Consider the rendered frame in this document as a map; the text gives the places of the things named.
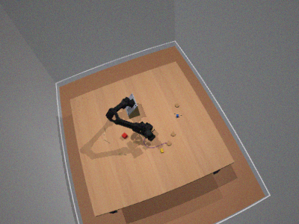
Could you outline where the red cube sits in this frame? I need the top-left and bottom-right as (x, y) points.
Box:
(121, 133), (128, 140)

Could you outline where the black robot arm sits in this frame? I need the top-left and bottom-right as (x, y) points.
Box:
(106, 97), (154, 139)

